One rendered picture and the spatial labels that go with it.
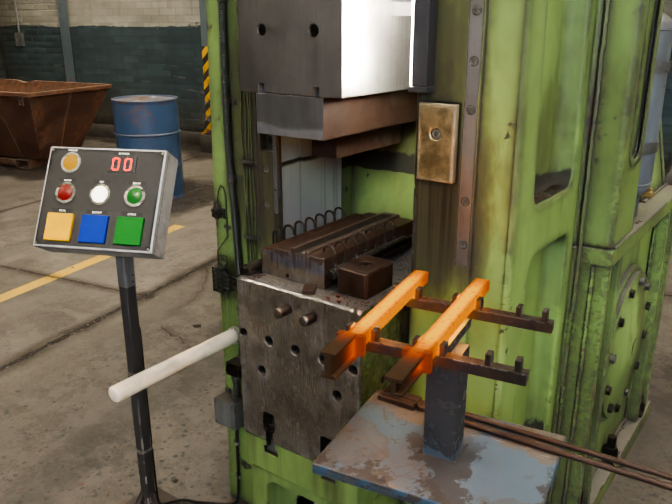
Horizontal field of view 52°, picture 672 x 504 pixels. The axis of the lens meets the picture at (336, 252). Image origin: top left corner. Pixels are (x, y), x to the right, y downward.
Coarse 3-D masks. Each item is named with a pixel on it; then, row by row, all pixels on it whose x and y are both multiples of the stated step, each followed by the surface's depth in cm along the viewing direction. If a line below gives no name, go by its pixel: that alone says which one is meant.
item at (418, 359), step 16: (480, 288) 133; (464, 304) 125; (448, 320) 118; (432, 336) 112; (448, 336) 116; (416, 352) 106; (432, 352) 106; (400, 368) 101; (416, 368) 105; (400, 384) 100
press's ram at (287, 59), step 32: (256, 0) 155; (288, 0) 149; (320, 0) 145; (352, 0) 144; (384, 0) 154; (256, 32) 157; (288, 32) 152; (320, 32) 147; (352, 32) 146; (384, 32) 156; (256, 64) 159; (288, 64) 154; (320, 64) 149; (352, 64) 148; (384, 64) 158; (320, 96) 151; (352, 96) 151
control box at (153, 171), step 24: (48, 168) 187; (96, 168) 184; (120, 168) 183; (144, 168) 182; (168, 168) 183; (48, 192) 185; (120, 192) 182; (144, 192) 180; (168, 192) 184; (144, 216) 179; (168, 216) 185; (72, 240) 181; (144, 240) 178
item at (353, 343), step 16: (416, 272) 141; (400, 288) 133; (384, 304) 125; (400, 304) 128; (368, 320) 118; (384, 320) 121; (352, 336) 110; (368, 336) 115; (320, 352) 105; (336, 352) 104; (352, 352) 112; (336, 368) 107
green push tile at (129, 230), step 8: (120, 216) 179; (120, 224) 179; (128, 224) 178; (136, 224) 178; (120, 232) 178; (128, 232) 178; (136, 232) 178; (120, 240) 178; (128, 240) 178; (136, 240) 177
